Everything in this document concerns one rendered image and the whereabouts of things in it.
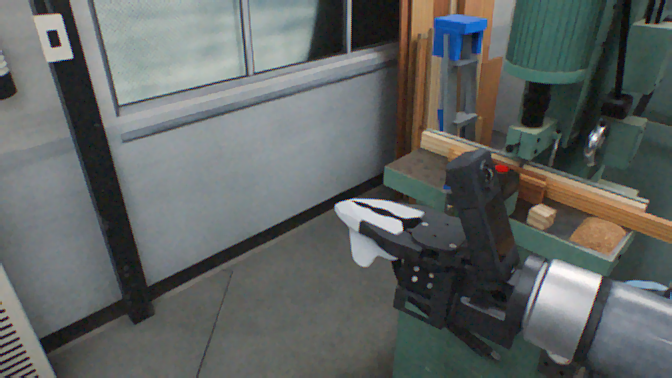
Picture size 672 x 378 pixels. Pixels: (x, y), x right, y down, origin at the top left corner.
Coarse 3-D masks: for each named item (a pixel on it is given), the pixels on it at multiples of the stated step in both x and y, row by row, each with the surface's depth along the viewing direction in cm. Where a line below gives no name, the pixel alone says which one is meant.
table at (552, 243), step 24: (384, 168) 129; (408, 168) 128; (432, 168) 128; (408, 192) 126; (432, 192) 120; (576, 216) 107; (528, 240) 104; (552, 240) 100; (624, 240) 99; (576, 264) 98; (600, 264) 94
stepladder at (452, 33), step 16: (448, 16) 190; (464, 16) 190; (448, 32) 183; (464, 32) 179; (480, 32) 189; (432, 48) 191; (448, 48) 184; (464, 48) 196; (480, 48) 194; (448, 64) 187; (464, 64) 189; (448, 80) 190; (464, 80) 202; (448, 96) 192; (464, 96) 205; (448, 112) 195; (464, 112) 207; (448, 128) 198; (464, 128) 213
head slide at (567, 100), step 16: (608, 0) 98; (608, 16) 102; (592, 64) 106; (592, 80) 111; (560, 96) 112; (576, 96) 109; (560, 112) 113; (576, 112) 111; (560, 128) 115; (576, 128) 116; (560, 144) 116
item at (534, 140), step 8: (520, 120) 114; (544, 120) 114; (552, 120) 114; (512, 128) 110; (520, 128) 109; (528, 128) 109; (536, 128) 109; (544, 128) 109; (552, 128) 113; (512, 136) 110; (520, 136) 109; (528, 136) 107; (536, 136) 107; (544, 136) 111; (528, 144) 108; (536, 144) 109; (544, 144) 113; (504, 152) 113; (520, 152) 110; (528, 152) 109; (536, 152) 109; (528, 160) 110
